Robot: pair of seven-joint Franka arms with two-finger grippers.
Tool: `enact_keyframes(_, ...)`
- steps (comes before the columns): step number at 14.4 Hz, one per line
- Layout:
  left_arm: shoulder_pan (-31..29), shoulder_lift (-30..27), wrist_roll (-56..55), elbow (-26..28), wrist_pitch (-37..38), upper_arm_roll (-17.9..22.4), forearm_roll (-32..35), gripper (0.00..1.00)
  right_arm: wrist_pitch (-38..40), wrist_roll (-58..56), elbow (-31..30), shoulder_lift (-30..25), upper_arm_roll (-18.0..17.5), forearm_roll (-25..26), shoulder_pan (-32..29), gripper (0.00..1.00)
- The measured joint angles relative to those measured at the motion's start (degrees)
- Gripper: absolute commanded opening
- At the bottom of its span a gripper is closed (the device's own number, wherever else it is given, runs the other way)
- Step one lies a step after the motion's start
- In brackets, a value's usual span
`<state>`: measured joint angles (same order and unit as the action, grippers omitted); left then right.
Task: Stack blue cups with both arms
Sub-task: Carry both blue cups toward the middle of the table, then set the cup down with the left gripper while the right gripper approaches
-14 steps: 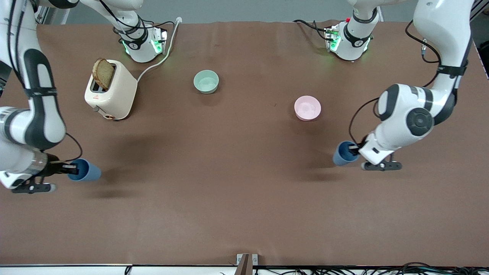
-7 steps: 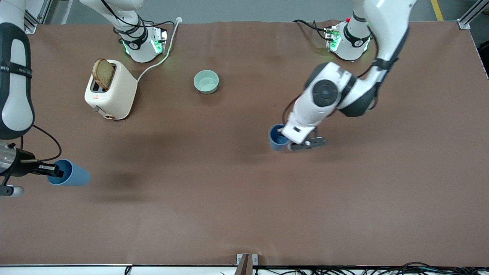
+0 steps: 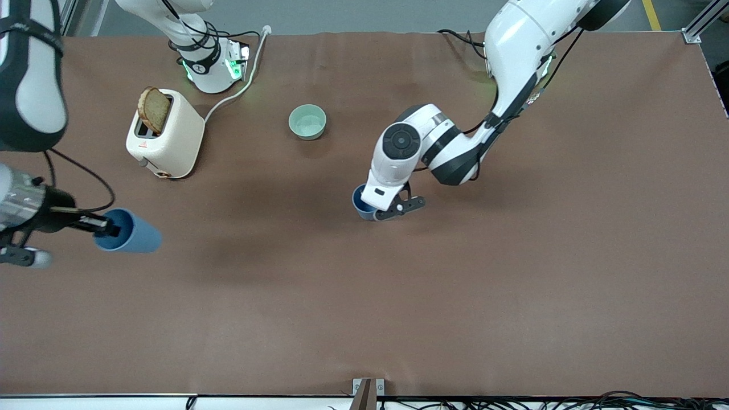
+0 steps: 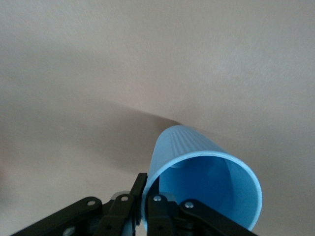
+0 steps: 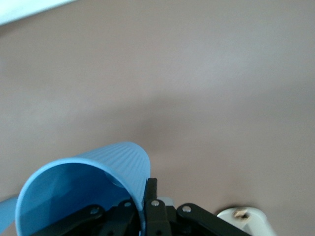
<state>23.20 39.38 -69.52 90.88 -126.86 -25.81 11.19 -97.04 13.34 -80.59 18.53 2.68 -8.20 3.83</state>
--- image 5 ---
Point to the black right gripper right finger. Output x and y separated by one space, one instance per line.
155 221

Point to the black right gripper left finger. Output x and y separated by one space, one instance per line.
123 221

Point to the blue ribbed plastic cup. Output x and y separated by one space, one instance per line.
73 177
6 211

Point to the cream white toaster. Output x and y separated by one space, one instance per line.
256 221

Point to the brown table cover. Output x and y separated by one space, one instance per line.
172 73

